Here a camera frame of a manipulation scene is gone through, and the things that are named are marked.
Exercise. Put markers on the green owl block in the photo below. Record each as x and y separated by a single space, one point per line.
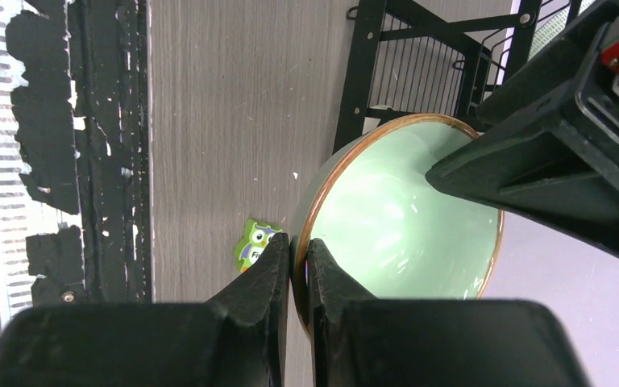
256 236

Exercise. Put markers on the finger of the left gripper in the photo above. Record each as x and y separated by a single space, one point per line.
555 162

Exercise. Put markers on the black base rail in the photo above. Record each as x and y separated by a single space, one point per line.
74 154

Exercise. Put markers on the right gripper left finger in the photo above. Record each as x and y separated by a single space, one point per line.
236 338

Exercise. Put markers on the mint green bowl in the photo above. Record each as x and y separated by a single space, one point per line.
386 226

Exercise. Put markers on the black wire dish rack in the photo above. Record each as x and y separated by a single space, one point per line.
404 59

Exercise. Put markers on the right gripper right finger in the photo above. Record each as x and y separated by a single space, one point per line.
361 340

